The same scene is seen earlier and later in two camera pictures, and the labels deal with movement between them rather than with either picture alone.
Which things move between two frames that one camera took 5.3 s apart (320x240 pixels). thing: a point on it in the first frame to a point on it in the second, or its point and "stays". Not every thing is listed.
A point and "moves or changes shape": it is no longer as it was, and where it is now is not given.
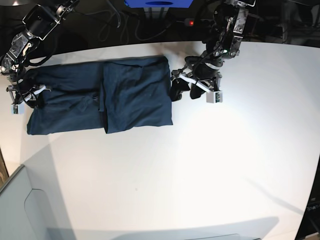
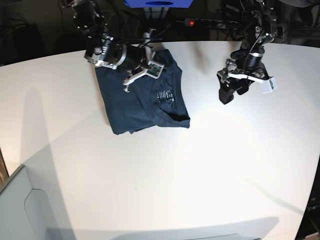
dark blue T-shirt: x=116 y=94 moves or changes shape
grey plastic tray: x=31 y=206 stays
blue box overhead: x=158 y=3 stays
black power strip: x=198 y=22 stays
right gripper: x=203 y=77 to x=258 y=73
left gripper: x=20 y=97 to x=154 y=69
